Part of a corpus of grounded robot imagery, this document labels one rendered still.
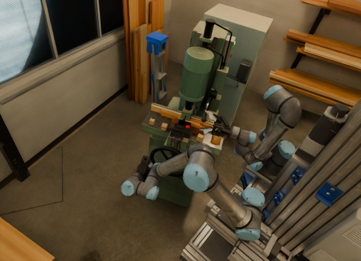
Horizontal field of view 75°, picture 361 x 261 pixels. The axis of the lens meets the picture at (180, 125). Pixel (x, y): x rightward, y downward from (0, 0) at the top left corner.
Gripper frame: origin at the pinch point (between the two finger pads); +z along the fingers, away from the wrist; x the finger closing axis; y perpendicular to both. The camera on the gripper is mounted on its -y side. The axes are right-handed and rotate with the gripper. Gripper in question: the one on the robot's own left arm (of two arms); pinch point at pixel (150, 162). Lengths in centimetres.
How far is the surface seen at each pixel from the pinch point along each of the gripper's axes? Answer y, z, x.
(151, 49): -72, 85, -44
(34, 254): 53, -47, -43
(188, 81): -58, 7, 12
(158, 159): 11.4, 31.8, -2.2
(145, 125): -18.2, 16.9, -13.6
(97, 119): 25, 119, -111
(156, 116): -24.3, 28.3, -10.4
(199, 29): -91, 24, 8
